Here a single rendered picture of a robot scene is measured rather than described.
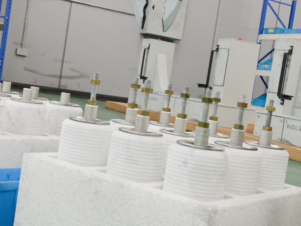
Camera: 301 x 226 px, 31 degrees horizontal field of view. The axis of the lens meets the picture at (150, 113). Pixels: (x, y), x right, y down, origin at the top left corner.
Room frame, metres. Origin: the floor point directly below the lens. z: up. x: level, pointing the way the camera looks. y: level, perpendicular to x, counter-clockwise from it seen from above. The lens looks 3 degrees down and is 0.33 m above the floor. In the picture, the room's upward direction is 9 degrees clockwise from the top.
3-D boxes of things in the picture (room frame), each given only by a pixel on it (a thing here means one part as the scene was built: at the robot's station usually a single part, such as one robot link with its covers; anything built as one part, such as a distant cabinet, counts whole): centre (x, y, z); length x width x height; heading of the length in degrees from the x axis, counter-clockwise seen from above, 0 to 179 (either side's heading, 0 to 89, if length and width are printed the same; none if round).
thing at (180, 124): (1.00, -0.06, 0.26); 0.02 x 0.02 x 0.03
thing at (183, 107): (1.00, -0.06, 0.30); 0.01 x 0.01 x 0.08
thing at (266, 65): (8.02, -1.77, 0.90); 0.50 x 0.38 x 0.21; 117
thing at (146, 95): (0.90, 0.01, 0.30); 0.01 x 0.01 x 0.08
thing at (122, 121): (1.07, 0.04, 0.25); 0.08 x 0.08 x 0.01
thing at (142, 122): (0.90, 0.01, 0.26); 0.02 x 0.02 x 0.03
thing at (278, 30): (8.02, -1.76, 1.38); 0.50 x 0.38 x 0.11; 118
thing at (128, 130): (0.90, 0.01, 0.25); 0.08 x 0.08 x 0.01
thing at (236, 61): (5.16, -0.36, 0.45); 1.61 x 0.57 x 0.74; 28
